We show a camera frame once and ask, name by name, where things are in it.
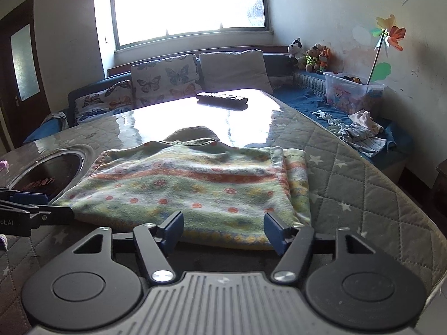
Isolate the colourful patterned child's shirt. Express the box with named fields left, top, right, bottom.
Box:
left=57, top=126, right=312, bottom=250

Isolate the pile of small clothes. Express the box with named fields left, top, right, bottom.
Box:
left=312, top=110, right=386, bottom=158

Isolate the small pink toy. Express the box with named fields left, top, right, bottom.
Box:
left=0, top=160, right=9, bottom=176

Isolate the dark wooden door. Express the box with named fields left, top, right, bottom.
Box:
left=1, top=0, right=51, bottom=147

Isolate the lying butterfly print cushion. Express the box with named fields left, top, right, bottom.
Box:
left=74, top=80, right=134, bottom=124

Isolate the blue sofa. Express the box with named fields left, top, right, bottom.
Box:
left=24, top=53, right=414, bottom=181

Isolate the black remote control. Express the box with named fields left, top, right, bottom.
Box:
left=196, top=92, right=248, bottom=108

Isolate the upright butterfly print cushion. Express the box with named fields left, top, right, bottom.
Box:
left=130, top=54, right=202, bottom=108

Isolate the clear plastic storage box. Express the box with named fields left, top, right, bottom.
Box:
left=324, top=72, right=386, bottom=116

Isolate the plain beige cushion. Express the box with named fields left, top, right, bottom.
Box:
left=199, top=49, right=273, bottom=94

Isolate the brown plush bear green vest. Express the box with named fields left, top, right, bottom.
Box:
left=305, top=43, right=324, bottom=73

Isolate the orange plush toy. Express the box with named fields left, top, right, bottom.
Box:
left=315, top=46, right=331, bottom=74

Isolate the black white plush cow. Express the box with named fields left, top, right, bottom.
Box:
left=287, top=37, right=307, bottom=70

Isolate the colourful paper pinwheel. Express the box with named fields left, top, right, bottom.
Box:
left=367, top=14, right=407, bottom=85

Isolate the window with green frame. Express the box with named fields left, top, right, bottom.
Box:
left=111, top=0, right=269, bottom=49

